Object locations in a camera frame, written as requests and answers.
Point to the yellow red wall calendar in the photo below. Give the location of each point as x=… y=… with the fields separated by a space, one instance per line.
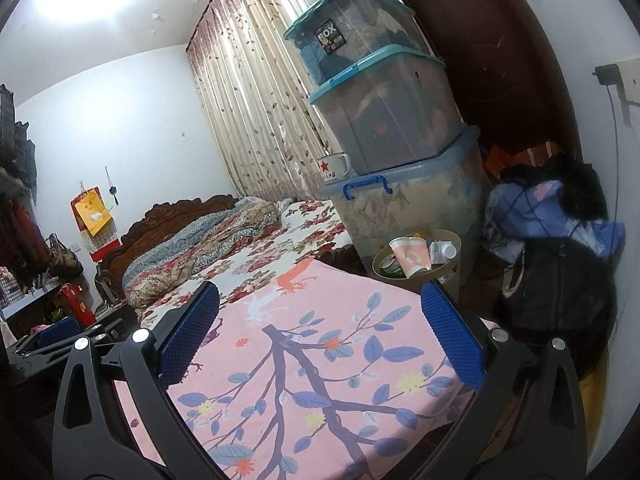
x=97 y=227

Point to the pink tree print blanket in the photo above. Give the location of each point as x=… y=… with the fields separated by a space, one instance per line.
x=320 y=374

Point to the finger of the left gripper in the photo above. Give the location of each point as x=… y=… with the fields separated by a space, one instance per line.
x=59 y=331

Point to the bottom clear storage box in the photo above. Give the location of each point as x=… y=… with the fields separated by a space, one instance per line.
x=446 y=192

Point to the pile of dark clothes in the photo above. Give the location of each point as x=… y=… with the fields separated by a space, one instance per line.
x=546 y=219

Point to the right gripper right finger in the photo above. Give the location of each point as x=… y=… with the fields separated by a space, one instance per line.
x=525 y=420

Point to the grey cluttered shelf unit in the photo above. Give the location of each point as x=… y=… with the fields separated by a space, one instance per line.
x=32 y=265

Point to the folded patterned quilt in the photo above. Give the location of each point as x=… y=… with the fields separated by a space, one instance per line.
x=201 y=243

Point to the dark brown wooden door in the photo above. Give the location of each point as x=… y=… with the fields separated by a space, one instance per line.
x=502 y=70

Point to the white red star enamel mug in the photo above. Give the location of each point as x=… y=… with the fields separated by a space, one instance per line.
x=335 y=167

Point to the green aluminium drink can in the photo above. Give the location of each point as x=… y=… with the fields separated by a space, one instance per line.
x=390 y=267

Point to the blue white milk carton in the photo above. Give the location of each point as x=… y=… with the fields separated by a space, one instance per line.
x=442 y=251

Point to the floral white bed sheet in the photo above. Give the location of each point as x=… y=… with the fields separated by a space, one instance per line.
x=307 y=229

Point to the top teal lid storage box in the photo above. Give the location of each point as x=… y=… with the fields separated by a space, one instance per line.
x=334 y=34

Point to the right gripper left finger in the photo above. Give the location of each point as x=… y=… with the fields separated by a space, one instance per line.
x=113 y=417

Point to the white wall power socket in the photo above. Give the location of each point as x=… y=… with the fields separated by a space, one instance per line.
x=625 y=74

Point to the orange capped pink bottle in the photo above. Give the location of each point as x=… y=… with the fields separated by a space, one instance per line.
x=412 y=254

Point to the carved dark wooden headboard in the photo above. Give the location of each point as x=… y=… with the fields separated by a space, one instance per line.
x=160 y=223

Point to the beige leaf print curtain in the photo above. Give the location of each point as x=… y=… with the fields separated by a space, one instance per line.
x=254 y=89

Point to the middle teal lid storage box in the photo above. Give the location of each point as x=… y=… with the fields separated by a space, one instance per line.
x=390 y=109

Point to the teal lid storage box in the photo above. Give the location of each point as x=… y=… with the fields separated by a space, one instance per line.
x=390 y=109
x=334 y=34

